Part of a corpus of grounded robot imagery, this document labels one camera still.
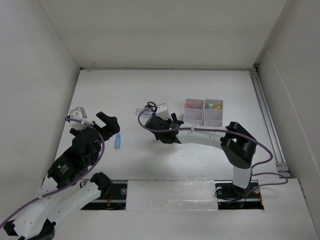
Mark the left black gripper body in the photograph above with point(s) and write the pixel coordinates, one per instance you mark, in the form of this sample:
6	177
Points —
98	151

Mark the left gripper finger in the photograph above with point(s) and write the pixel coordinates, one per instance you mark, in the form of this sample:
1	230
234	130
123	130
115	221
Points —
113	125
104	118

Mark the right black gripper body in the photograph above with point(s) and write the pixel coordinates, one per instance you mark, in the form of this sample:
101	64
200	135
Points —
161	139

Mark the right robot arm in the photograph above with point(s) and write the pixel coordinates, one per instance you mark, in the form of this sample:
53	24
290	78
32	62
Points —
237	144

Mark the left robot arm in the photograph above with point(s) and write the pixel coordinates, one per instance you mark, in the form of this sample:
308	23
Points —
39	218

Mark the clear glue bottle blue cap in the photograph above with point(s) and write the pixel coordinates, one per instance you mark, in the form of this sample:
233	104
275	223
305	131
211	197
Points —
144	113

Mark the blue correction tape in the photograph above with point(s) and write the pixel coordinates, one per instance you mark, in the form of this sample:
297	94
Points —
117	143

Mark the left white organizer box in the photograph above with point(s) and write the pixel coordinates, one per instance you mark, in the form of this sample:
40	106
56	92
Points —
194	115

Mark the white organizer box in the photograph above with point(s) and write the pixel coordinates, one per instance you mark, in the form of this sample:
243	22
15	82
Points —
194	115
213	117

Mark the right white organizer box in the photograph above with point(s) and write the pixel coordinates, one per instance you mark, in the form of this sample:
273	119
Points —
213	117

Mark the white taped panel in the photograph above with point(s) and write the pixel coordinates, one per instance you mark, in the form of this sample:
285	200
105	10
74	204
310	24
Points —
171	195

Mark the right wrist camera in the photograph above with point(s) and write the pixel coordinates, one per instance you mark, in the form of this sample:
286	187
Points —
162	111

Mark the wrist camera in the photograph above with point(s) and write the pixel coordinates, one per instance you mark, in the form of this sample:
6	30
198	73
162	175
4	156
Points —
78	113
162	111

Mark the black handled scissors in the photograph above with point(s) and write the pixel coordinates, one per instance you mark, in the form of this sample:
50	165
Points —
151	106

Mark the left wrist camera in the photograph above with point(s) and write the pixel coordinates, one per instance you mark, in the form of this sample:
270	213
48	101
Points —
78	113

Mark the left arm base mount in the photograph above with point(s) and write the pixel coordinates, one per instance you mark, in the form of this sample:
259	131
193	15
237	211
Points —
115	201

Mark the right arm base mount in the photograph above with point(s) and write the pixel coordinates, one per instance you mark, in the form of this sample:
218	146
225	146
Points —
231	197

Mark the aluminium rail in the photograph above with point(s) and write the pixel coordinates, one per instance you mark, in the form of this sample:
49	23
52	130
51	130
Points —
276	148

